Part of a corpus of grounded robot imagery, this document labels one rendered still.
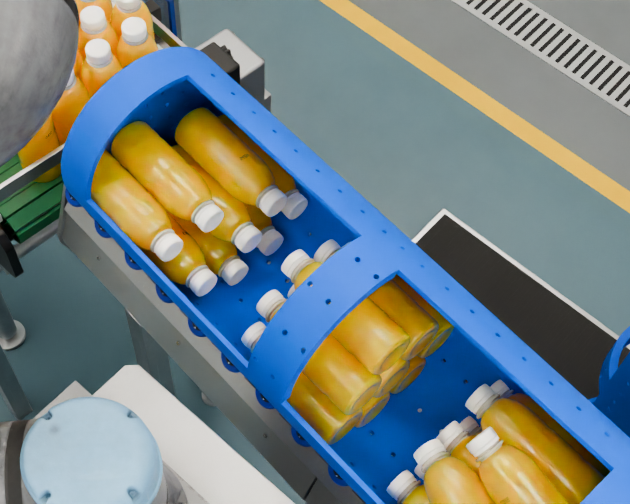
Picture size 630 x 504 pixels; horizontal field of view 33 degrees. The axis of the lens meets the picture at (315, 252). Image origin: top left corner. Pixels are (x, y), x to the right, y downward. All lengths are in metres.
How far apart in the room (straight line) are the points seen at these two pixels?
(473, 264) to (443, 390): 1.10
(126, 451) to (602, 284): 2.00
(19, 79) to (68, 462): 0.39
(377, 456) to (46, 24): 0.90
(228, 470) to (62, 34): 0.67
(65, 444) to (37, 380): 1.64
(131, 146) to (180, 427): 0.43
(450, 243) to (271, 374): 1.34
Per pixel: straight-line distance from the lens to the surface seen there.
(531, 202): 2.89
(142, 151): 1.48
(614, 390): 1.96
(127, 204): 1.46
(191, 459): 1.26
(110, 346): 2.61
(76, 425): 0.97
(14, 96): 0.70
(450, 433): 1.37
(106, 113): 1.44
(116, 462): 0.96
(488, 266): 2.58
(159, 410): 1.29
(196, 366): 1.62
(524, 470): 1.27
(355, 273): 1.27
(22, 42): 0.71
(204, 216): 1.43
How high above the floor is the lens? 2.34
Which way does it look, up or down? 59 degrees down
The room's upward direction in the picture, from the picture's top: 5 degrees clockwise
